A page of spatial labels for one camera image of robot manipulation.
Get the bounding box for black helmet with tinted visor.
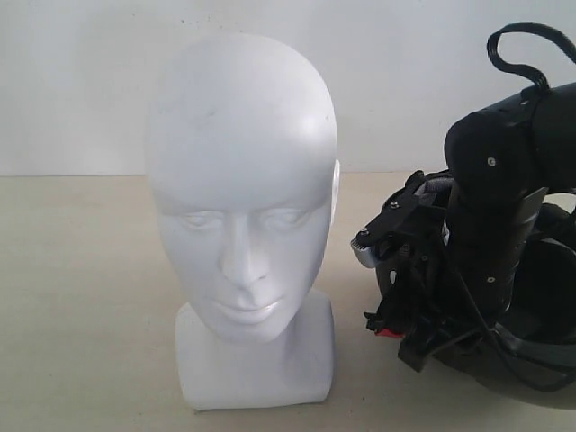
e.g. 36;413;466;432
432;187;575;407

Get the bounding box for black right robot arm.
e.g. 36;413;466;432
351;84;575;390

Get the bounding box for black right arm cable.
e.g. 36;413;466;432
486;27;576;98

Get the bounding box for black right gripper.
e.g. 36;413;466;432
358;169;500;374

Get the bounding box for white mannequin head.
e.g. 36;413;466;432
146;33;339;410

